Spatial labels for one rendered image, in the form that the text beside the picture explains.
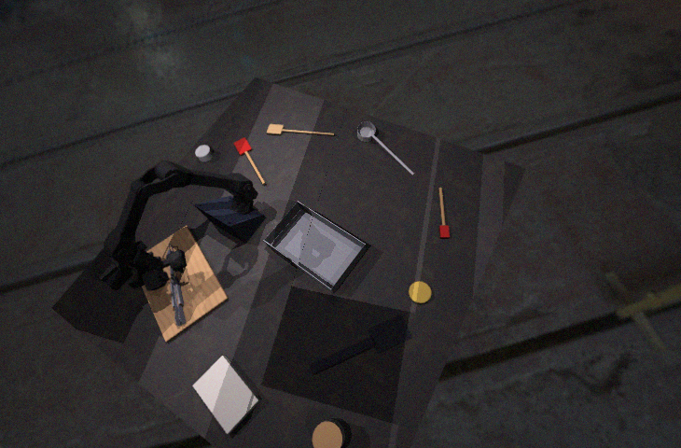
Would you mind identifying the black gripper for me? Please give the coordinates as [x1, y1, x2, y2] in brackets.
[129, 249, 187, 288]

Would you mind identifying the grey saucepan with long handle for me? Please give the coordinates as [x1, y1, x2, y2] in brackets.
[357, 121, 414, 175]

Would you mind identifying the light brown wooden board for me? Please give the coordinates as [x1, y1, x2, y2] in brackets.
[142, 226, 229, 343]

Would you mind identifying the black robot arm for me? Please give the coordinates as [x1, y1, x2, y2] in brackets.
[99, 161, 258, 290]

